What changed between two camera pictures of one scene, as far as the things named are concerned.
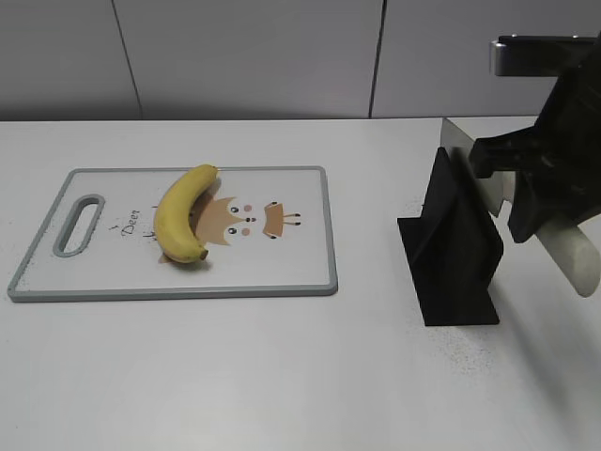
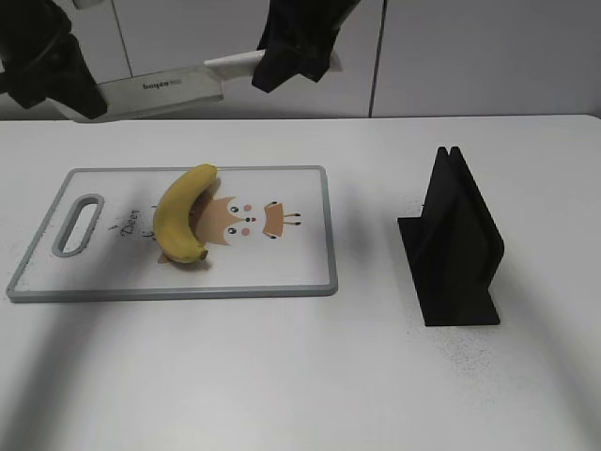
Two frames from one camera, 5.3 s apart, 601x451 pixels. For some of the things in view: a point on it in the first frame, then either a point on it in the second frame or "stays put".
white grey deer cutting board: x=269 y=232 stays put
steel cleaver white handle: x=573 y=242 → x=175 y=89
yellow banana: x=173 y=222 stays put
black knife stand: x=453 y=251 stays put
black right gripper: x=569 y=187 → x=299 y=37
